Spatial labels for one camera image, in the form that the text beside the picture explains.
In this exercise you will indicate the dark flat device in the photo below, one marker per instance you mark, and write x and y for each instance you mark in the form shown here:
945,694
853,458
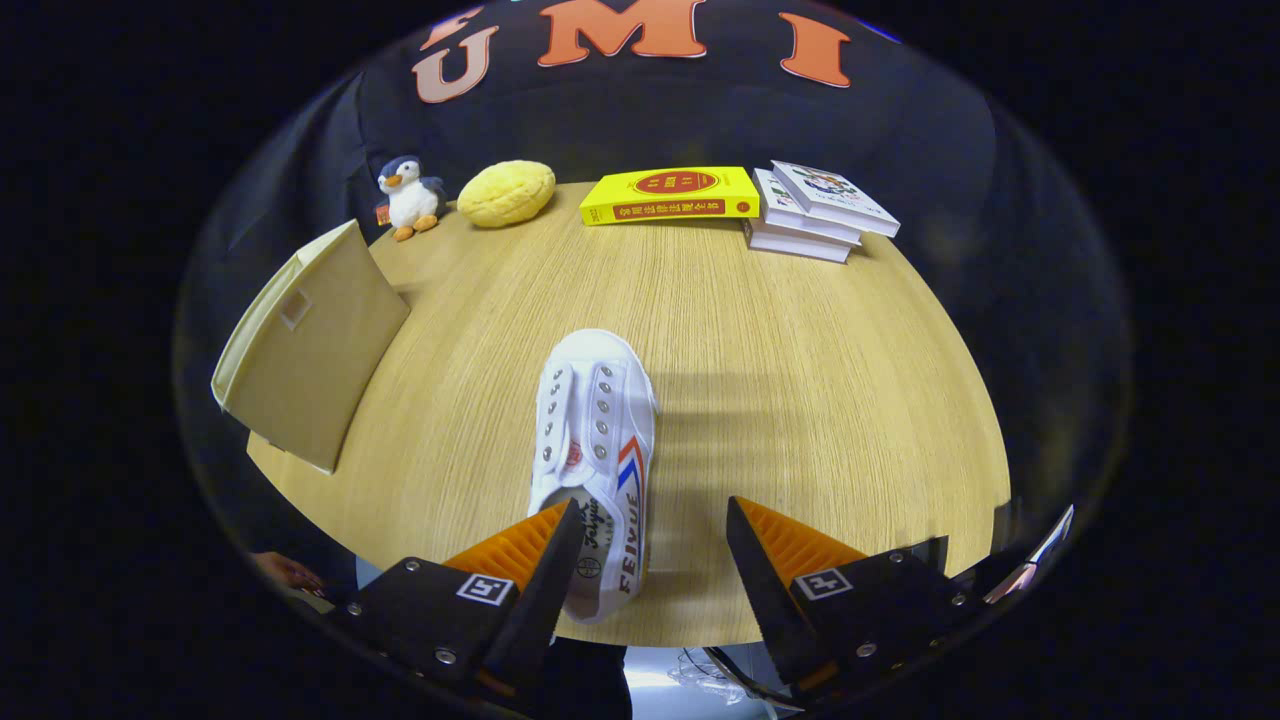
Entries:
1030,565

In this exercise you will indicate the plain white book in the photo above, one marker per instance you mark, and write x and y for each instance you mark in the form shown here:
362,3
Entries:
795,245

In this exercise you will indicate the white book with illustrated cover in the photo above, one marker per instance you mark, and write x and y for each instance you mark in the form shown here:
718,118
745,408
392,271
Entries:
835,195

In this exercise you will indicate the person's dark clothing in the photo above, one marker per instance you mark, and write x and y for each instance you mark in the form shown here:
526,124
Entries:
590,680

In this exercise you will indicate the black backdrop cloth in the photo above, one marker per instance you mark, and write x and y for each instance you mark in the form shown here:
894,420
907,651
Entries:
600,120

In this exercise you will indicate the beige fabric storage box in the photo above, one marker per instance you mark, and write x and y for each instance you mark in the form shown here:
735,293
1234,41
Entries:
320,350

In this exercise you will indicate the yellow book with red circle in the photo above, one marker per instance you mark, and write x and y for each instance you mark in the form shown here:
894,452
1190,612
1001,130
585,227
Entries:
620,190

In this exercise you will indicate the yellow round plush cushion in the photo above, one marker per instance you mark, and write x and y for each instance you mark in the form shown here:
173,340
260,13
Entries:
505,193

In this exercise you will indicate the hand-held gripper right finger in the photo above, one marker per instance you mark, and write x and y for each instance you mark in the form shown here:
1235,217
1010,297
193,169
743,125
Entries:
765,600

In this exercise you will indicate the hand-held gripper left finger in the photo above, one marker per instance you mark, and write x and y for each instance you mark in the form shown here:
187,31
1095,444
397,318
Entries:
545,610

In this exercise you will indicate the penguin plush toy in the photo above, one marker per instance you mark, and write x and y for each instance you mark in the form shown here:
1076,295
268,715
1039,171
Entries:
410,200

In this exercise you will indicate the white canvas shoe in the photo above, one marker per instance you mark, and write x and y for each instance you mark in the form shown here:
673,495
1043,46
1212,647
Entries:
600,400

